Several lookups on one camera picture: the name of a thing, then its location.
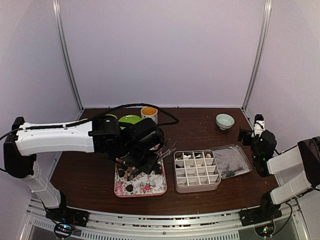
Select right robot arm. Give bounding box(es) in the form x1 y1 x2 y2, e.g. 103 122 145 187
237 124 320 221

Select floral pink tray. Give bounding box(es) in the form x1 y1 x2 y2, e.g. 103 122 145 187
114 160 168 198

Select pink divided tin box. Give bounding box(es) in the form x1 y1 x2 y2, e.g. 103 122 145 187
173 149 221 194

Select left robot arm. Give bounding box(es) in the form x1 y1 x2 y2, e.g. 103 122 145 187
3 114 165 222

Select front aluminium rail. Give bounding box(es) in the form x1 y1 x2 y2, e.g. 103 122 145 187
18 197 311 240

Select floral white mug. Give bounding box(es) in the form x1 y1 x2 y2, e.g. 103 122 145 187
140 106 158 124

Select right aluminium frame post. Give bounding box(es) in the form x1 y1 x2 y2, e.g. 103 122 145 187
241 0 272 113

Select left aluminium frame post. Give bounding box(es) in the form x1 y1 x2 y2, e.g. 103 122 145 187
52 0 84 112

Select metal serving tongs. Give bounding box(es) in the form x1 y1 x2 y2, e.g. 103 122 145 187
124 142 178 181

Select pink rabbit tin lid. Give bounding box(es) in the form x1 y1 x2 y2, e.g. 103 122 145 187
212 144 252 180

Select aluminium frame post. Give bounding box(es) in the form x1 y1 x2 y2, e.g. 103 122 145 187
241 0 272 113
52 0 84 112

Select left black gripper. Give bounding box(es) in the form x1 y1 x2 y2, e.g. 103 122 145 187
117 143 160 175

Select pale blue tea bowl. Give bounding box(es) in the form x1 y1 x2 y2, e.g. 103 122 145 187
215 113 235 131

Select green plate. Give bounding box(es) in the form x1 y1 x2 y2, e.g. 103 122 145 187
118 114 142 125

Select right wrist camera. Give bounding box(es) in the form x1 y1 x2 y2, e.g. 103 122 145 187
251 114 266 138

